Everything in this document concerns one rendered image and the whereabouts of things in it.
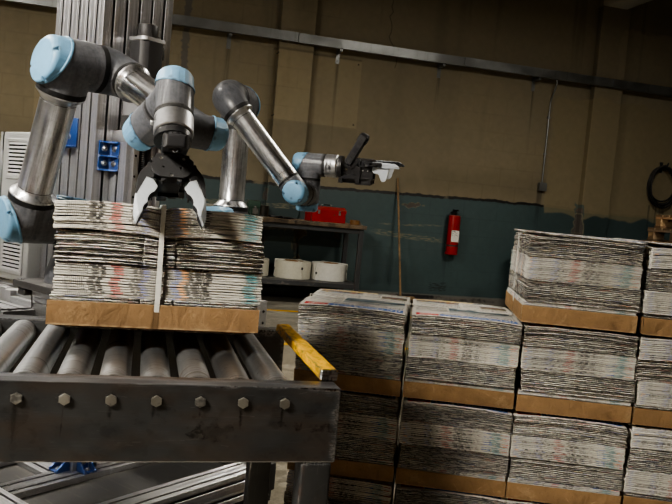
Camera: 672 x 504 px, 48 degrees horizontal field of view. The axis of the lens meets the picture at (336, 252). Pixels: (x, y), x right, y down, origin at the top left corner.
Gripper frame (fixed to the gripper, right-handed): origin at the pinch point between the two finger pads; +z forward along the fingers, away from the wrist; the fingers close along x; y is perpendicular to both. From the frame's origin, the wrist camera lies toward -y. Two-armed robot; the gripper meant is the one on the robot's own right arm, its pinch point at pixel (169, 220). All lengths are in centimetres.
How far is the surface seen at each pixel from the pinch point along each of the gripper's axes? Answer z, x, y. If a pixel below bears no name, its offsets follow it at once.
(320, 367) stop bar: 26.0, -25.4, 1.2
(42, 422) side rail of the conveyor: 35.7, 16.8, -0.3
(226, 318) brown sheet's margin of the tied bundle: 11.8, -11.3, 14.0
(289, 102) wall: -490, -138, 523
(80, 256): 2.6, 15.0, 9.6
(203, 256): 1.8, -6.5, 8.8
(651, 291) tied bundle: -6, -118, 30
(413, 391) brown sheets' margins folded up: 8, -65, 64
